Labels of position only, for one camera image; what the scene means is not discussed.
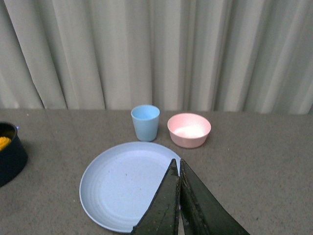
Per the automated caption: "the white curtain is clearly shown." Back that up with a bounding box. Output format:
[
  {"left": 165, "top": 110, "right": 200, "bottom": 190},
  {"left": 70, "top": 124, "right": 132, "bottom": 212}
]
[{"left": 0, "top": 0, "right": 313, "bottom": 114}]

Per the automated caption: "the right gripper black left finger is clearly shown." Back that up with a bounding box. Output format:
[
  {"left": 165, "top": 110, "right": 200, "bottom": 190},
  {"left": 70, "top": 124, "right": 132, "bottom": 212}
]
[{"left": 131, "top": 159, "right": 180, "bottom": 235}]

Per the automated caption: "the yellow corn cob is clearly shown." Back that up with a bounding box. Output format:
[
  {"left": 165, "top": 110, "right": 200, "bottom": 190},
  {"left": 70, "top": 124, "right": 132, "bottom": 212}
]
[{"left": 0, "top": 130, "right": 15, "bottom": 151}]

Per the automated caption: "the light blue plate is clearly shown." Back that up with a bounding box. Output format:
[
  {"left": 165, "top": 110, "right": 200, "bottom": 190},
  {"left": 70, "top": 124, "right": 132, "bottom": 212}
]
[{"left": 79, "top": 141, "right": 180, "bottom": 234}]

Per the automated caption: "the dark blue saucepan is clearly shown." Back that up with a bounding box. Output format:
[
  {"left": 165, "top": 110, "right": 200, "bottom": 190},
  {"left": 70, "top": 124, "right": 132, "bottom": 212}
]
[{"left": 0, "top": 122, "right": 28, "bottom": 187}]

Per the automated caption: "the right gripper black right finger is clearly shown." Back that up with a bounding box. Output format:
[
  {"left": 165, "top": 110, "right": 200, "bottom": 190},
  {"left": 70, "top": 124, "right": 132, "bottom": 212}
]
[{"left": 180, "top": 159, "right": 248, "bottom": 235}]

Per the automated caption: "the pink plastic bowl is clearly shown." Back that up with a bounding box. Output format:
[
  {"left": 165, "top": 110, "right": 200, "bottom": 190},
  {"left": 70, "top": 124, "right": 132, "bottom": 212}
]
[{"left": 167, "top": 113, "right": 211, "bottom": 148}]

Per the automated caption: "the light blue plastic cup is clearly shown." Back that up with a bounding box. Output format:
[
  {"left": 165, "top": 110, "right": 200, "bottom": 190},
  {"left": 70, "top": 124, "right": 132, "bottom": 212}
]
[{"left": 131, "top": 105, "right": 160, "bottom": 141}]

